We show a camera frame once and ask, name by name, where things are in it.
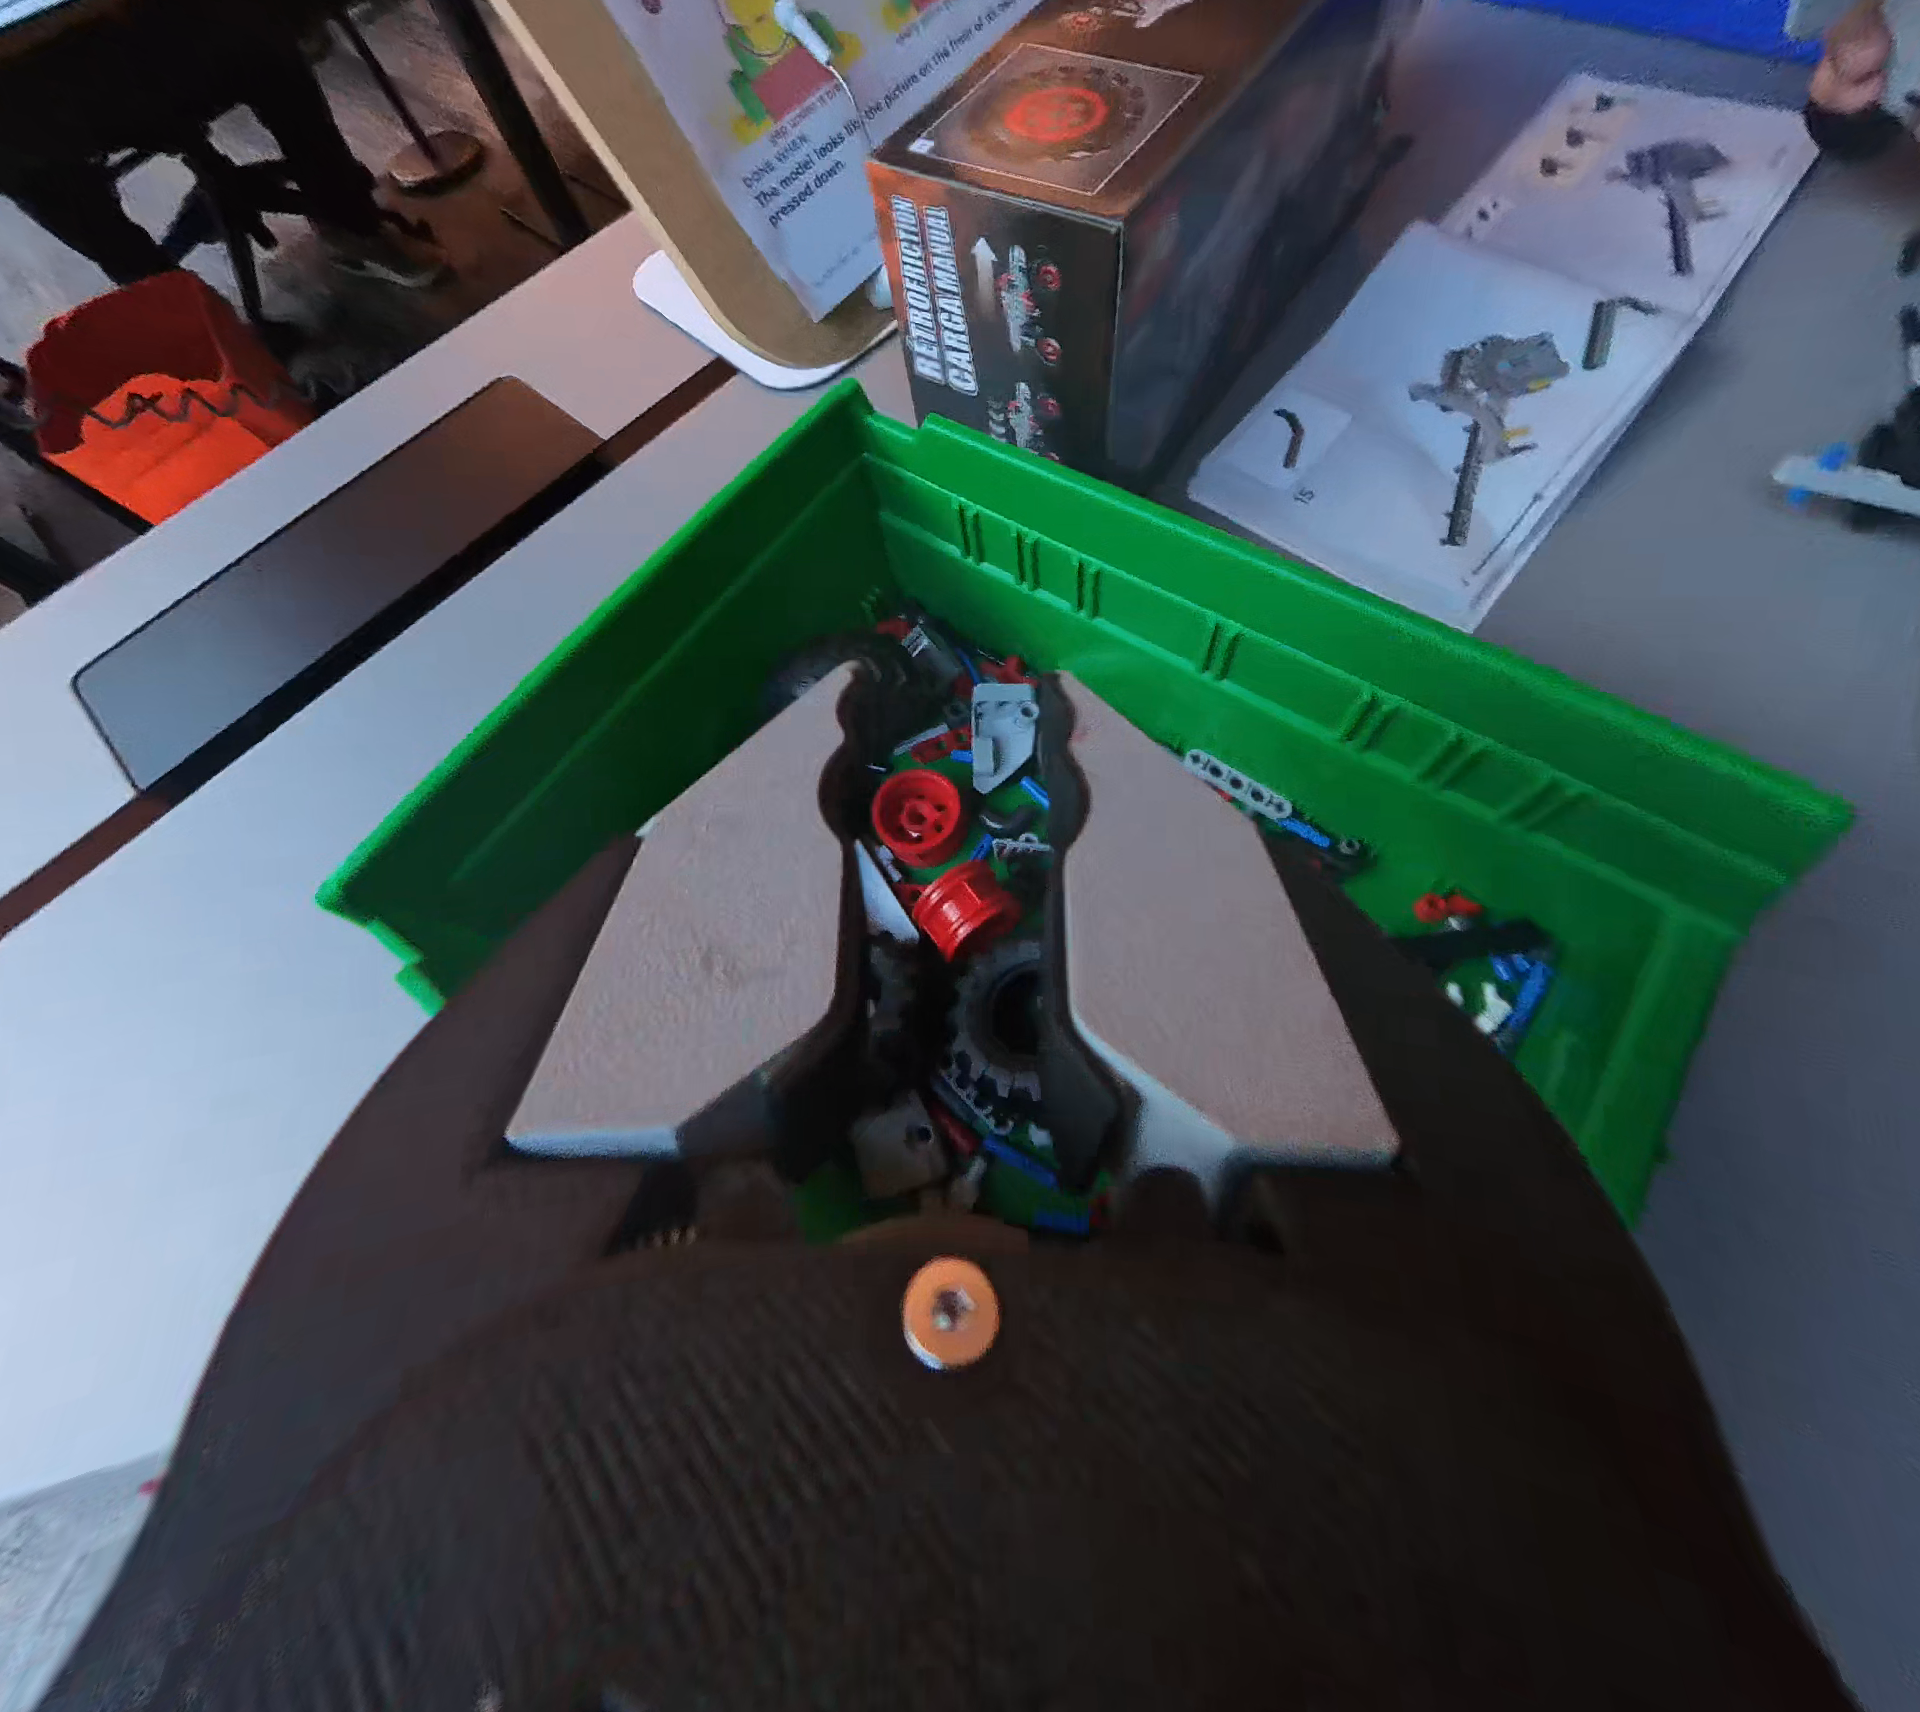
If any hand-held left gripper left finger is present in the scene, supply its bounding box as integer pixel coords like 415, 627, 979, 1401
504, 659, 885, 1159

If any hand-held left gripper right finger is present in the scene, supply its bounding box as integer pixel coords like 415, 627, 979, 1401
1047, 674, 1402, 1180

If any pile of lego pieces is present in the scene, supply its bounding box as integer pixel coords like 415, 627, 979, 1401
764, 609, 1562, 1240

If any green plastic bin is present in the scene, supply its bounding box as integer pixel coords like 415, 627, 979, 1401
319, 380, 1857, 1233

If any black lego tyre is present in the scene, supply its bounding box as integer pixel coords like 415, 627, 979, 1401
921, 939, 1075, 1122

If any red lego wheel hub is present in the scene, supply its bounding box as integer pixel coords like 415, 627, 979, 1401
909, 864, 1021, 964
869, 774, 969, 866

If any grey lego panel piece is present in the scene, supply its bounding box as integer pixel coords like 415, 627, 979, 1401
967, 683, 1043, 797

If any partly built lego model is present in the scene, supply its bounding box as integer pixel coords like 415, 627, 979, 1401
1770, 383, 1920, 537

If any lego instruction booklet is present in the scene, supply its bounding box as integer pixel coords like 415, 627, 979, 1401
1188, 68, 1825, 633

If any dark printed lego set box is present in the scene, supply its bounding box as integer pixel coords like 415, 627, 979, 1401
867, 0, 1464, 490

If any person's right hand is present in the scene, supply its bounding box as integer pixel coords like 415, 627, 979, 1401
1810, 0, 1913, 115

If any orange plastic bin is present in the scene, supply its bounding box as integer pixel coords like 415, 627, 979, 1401
22, 270, 316, 531

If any black coiled cable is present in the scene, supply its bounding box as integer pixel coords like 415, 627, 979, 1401
65, 380, 301, 434

